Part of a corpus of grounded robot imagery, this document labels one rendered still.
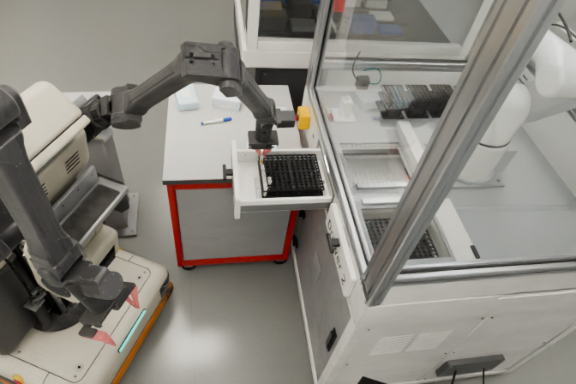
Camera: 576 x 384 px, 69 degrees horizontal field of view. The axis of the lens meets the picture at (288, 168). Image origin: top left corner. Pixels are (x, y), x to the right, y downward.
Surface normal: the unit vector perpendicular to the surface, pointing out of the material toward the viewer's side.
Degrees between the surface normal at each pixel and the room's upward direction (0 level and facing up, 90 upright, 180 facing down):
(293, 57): 90
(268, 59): 90
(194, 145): 0
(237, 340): 0
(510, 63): 90
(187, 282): 0
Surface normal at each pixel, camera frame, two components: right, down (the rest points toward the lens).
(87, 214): 0.11, -0.68
